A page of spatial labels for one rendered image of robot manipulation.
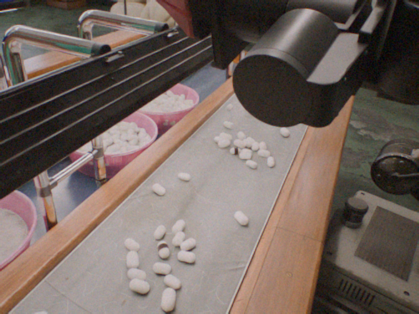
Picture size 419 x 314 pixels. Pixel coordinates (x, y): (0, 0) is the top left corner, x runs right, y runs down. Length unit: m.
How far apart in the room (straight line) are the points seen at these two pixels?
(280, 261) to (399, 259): 0.62
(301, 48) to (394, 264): 1.02
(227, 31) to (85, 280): 0.48
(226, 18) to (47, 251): 0.51
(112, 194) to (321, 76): 0.62
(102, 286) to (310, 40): 0.52
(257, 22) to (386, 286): 0.93
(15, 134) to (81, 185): 0.62
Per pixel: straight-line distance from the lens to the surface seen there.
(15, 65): 0.58
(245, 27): 0.31
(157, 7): 3.97
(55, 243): 0.69
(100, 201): 0.76
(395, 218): 1.38
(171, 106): 1.22
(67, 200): 0.93
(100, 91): 0.44
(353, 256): 1.16
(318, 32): 0.25
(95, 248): 0.71
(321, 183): 0.89
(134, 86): 0.48
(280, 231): 0.72
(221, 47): 0.33
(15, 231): 0.79
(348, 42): 0.25
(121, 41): 1.87
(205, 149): 0.98
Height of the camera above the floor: 1.25
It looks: 33 degrees down
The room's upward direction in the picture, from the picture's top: 6 degrees clockwise
